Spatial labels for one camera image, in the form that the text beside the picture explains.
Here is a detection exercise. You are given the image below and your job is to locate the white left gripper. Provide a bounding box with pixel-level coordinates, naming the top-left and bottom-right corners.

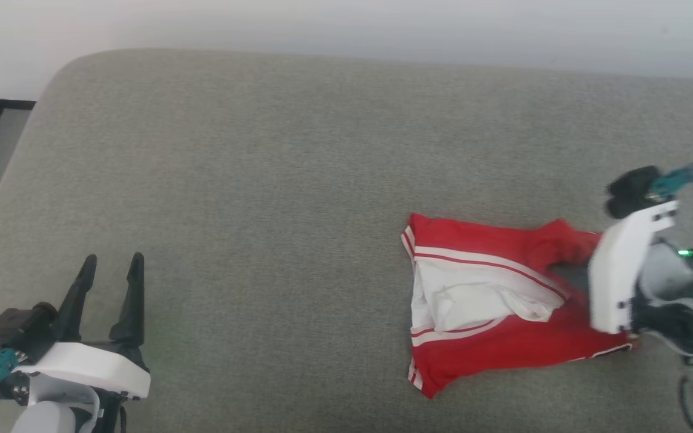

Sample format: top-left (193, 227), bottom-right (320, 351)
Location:
top-left (18, 252), bottom-right (152, 401)

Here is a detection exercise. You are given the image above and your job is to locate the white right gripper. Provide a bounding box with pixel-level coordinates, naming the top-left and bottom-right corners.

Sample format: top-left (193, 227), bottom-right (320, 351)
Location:
top-left (588, 201), bottom-right (680, 335)

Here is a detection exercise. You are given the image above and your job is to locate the red Bulls basketball jersey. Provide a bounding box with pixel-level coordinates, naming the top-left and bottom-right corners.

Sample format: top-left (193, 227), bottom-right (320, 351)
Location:
top-left (400, 212), bottom-right (635, 399)

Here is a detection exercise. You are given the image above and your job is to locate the grey fabric sofa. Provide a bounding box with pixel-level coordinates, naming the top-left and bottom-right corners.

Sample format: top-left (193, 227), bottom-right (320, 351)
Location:
top-left (0, 49), bottom-right (693, 433)

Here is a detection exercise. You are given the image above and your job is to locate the teal right camera connector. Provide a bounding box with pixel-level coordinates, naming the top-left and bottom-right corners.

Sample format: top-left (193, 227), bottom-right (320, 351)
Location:
top-left (650, 163), bottom-right (693, 197)

